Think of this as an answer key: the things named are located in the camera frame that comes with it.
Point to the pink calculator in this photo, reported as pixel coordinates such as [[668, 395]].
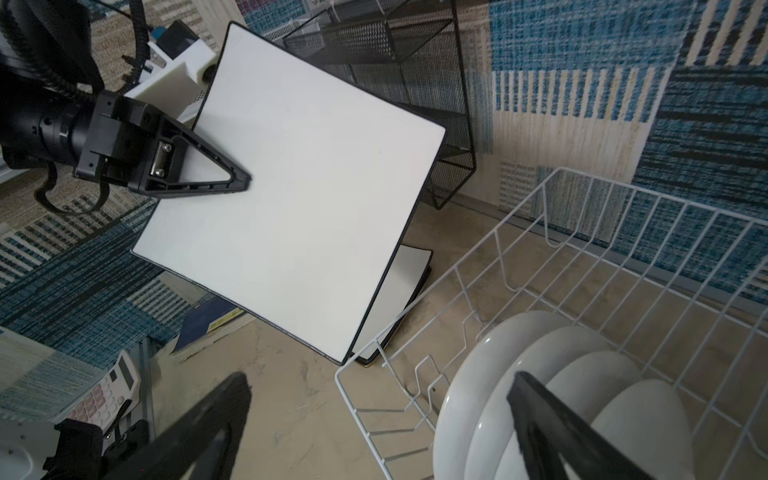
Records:
[[109, 399]]

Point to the white round plate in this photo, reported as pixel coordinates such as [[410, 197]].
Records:
[[647, 424], [586, 381], [510, 404], [474, 382]]

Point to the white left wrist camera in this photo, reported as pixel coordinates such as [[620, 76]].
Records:
[[178, 74]]

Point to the black mesh shelf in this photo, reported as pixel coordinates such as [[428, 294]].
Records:
[[409, 53]]

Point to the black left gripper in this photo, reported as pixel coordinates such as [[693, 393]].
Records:
[[133, 144]]

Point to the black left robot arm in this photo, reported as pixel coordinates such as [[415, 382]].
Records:
[[56, 110]]

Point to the blue book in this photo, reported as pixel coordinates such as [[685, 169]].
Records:
[[205, 319]]

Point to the white wire dish rack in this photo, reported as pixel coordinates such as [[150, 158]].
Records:
[[677, 286]]

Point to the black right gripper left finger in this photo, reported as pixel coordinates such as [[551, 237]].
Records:
[[202, 444]]

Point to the white square plate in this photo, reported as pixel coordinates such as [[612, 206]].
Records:
[[403, 282], [336, 173]]

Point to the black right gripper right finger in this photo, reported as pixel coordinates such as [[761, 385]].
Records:
[[557, 441]]

